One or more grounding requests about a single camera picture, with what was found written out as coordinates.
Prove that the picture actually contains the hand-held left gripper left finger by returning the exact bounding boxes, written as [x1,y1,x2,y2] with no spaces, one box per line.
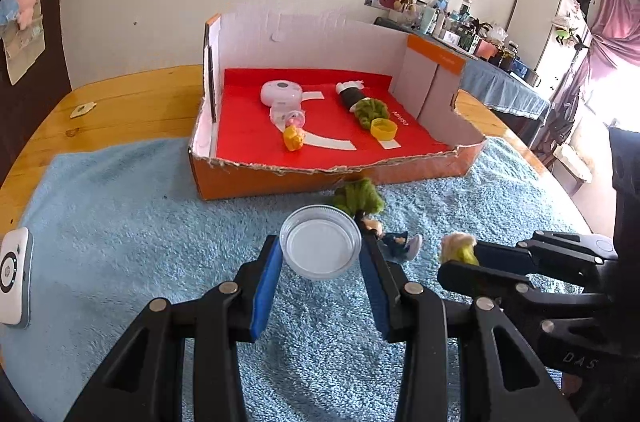
[65,235,286,422]

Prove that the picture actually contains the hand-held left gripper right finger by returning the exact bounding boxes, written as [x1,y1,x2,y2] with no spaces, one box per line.
[357,222,566,422]

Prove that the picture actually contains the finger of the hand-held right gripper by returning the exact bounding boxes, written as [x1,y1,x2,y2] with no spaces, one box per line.
[475,232,618,270]
[437,261,611,328]

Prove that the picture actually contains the yellow-haired small doll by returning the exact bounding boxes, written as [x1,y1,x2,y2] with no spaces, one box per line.
[439,232,481,267]

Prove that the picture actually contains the round clear plastic lid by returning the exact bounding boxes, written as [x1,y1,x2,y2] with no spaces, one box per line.
[279,205,362,280]

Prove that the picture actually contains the small yellow toy figure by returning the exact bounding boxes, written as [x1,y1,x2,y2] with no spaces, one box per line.
[282,126,306,151]

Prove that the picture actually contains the orange cardboard box red lining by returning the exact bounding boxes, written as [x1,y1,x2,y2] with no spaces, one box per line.
[188,13,488,201]

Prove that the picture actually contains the yellow plastic cup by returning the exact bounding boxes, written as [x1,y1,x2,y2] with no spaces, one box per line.
[371,118,399,140]

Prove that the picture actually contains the pink and white small toy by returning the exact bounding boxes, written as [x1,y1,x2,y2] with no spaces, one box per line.
[269,99,306,132]

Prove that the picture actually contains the green fuzzy hair tie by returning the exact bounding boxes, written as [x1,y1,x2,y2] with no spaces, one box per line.
[356,100,391,128]
[332,178,386,217]

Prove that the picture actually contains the dark-haired doll in blue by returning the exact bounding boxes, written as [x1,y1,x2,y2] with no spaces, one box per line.
[361,216,424,263]

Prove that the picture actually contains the light blue fluffy towel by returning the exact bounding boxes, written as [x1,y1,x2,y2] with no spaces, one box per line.
[0,137,596,422]

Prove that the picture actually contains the blue tablecloth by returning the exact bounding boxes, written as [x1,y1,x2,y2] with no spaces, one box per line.
[457,57,551,118]

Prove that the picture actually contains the black roll with white ends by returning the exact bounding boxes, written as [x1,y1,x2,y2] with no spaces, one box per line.
[335,80,371,113]

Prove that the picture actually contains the white round gadget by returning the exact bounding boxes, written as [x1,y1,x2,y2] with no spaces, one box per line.
[260,79,304,108]

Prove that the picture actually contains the pink curtain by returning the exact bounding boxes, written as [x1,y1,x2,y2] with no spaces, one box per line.
[547,0,640,143]

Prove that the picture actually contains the white refrigerator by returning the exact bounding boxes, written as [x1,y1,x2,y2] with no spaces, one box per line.
[505,0,591,76]

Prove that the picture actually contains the cluster of bottles and jars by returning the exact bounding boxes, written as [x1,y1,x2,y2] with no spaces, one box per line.
[415,0,541,83]

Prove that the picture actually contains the white flat electronic device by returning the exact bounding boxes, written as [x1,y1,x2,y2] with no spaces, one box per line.
[0,227,34,329]

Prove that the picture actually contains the clear plastic paper pouch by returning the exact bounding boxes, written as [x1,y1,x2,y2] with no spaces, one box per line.
[2,17,48,86]

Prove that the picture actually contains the pink plush toy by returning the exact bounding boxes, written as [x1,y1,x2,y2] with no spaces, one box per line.
[12,0,43,28]

